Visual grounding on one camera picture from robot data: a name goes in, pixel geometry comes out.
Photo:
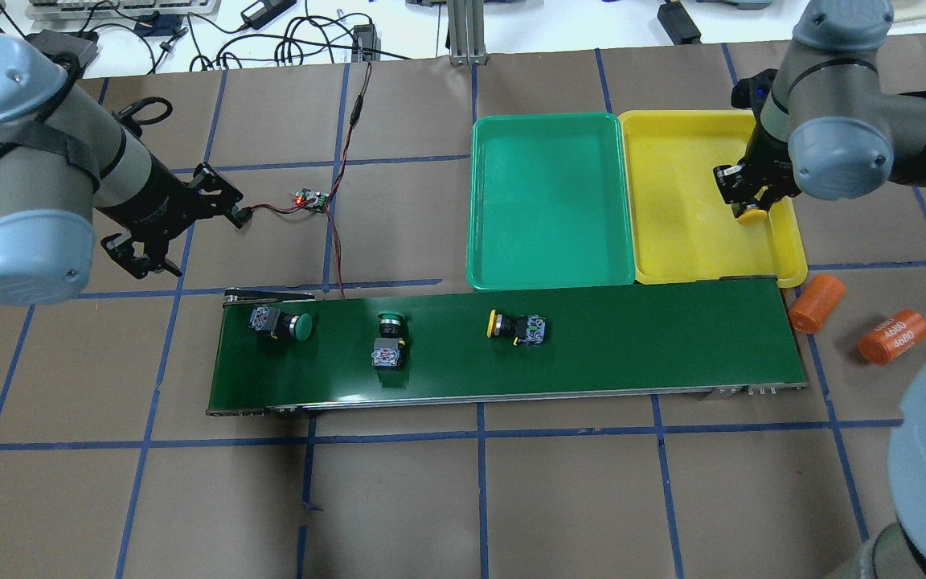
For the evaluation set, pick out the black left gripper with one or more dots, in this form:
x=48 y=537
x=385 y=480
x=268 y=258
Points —
x=147 y=208

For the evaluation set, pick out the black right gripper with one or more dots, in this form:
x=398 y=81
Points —
x=767 y=167

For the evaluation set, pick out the green push button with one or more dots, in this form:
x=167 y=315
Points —
x=388 y=351
x=274 y=323

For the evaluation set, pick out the plain orange cylinder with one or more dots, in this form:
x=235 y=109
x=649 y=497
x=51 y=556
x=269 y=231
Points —
x=816 y=303

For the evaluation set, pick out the orange cylinder labelled 4680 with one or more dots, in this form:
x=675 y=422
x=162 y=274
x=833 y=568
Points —
x=892 y=337

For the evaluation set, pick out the yellow push button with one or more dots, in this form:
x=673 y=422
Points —
x=521 y=330
x=749 y=213

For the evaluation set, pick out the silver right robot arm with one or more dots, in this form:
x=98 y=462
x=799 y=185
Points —
x=825 y=128

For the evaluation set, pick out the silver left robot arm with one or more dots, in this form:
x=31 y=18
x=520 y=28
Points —
x=63 y=157

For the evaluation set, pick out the yellow plastic tray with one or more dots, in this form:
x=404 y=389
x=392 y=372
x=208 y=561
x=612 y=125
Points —
x=682 y=229

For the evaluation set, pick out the black barrel jack connector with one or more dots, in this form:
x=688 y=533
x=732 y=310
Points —
x=241 y=217

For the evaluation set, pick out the green conveyor belt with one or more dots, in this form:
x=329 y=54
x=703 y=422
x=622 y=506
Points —
x=602 y=341

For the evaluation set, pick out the small motor controller board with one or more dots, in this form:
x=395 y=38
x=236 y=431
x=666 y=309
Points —
x=311 y=200

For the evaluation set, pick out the green plastic tray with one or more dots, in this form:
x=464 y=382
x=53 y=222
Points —
x=549 y=203

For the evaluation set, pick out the black power adapter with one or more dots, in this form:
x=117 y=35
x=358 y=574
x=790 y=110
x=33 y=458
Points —
x=365 y=45

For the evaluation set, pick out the aluminium frame post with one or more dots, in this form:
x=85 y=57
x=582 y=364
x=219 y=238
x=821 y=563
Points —
x=466 y=33

